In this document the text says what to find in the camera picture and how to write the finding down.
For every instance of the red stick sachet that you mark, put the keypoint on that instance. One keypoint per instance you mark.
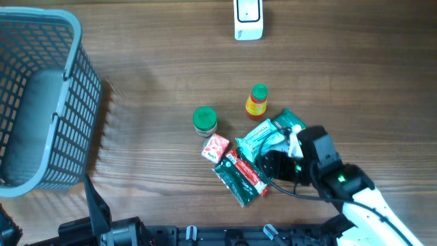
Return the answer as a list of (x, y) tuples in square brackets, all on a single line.
[(248, 172)]

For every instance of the teal wet wipes pack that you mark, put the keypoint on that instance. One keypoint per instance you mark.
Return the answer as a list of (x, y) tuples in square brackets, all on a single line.
[(261, 138)]

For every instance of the green 3M gloves package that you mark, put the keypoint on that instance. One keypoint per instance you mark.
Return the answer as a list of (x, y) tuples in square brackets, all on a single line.
[(239, 186)]

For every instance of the red sauce bottle green cap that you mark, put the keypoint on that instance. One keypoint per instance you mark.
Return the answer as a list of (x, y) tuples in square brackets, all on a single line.
[(256, 103)]

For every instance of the green lid jar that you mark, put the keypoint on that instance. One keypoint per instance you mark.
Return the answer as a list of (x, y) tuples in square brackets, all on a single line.
[(205, 121)]

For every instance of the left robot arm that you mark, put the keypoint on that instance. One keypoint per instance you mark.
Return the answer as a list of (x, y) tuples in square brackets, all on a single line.
[(98, 228)]

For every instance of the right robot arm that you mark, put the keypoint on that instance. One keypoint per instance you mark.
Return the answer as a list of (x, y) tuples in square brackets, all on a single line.
[(363, 212)]

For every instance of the white barcode scanner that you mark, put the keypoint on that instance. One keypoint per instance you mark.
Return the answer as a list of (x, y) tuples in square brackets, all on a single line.
[(248, 20)]

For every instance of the grey plastic shopping basket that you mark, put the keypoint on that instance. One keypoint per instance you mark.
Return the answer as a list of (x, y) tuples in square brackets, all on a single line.
[(50, 96)]

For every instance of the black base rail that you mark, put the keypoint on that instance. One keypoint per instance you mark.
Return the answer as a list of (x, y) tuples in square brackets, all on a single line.
[(170, 235)]

